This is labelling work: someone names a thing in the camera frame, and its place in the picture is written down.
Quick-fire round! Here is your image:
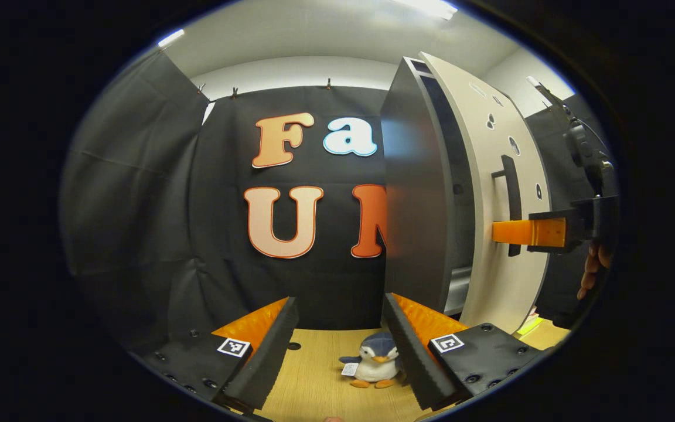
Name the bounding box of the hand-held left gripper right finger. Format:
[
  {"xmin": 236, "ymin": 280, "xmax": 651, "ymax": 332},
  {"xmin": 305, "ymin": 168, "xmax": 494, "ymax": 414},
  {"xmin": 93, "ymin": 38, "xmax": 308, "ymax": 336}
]
[{"xmin": 383, "ymin": 292, "xmax": 558, "ymax": 412}]

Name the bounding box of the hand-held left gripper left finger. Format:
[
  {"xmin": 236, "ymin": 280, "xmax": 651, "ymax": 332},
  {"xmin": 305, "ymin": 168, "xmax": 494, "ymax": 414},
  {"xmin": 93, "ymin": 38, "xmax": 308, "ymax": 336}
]
[{"xmin": 128, "ymin": 296, "xmax": 300, "ymax": 414}]

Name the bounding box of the white cabinet door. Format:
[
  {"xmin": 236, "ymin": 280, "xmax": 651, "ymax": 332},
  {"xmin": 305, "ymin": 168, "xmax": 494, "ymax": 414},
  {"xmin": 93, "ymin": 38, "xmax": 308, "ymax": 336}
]
[{"xmin": 420, "ymin": 52, "xmax": 551, "ymax": 335}]

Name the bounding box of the penguin plush toy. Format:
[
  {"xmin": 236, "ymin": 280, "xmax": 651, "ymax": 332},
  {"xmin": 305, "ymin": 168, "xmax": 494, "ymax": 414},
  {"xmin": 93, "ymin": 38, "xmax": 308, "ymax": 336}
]
[{"xmin": 339, "ymin": 332, "xmax": 404, "ymax": 389}]

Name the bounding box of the ceiling light panel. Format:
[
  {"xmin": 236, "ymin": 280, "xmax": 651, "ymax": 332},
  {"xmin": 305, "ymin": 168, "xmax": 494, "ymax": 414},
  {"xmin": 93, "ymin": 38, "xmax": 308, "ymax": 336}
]
[
  {"xmin": 393, "ymin": 0, "xmax": 459, "ymax": 20},
  {"xmin": 157, "ymin": 29, "xmax": 186, "ymax": 49}
]

